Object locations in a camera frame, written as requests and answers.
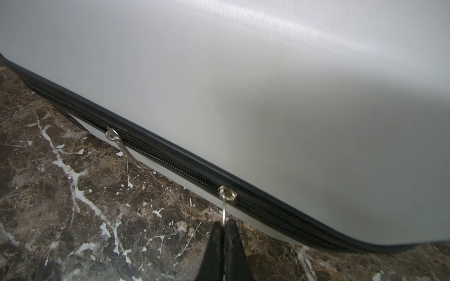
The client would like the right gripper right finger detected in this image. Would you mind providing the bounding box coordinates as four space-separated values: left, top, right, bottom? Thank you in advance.
224 220 255 281

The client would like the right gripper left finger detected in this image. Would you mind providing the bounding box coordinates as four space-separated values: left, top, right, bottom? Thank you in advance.
195 222 225 281

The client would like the silver zipper pull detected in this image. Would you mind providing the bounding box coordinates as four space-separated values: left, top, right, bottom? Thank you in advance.
105 126 143 169
218 186 237 226

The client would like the white hard-shell suitcase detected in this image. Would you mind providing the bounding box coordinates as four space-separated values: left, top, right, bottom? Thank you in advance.
1 1 450 254

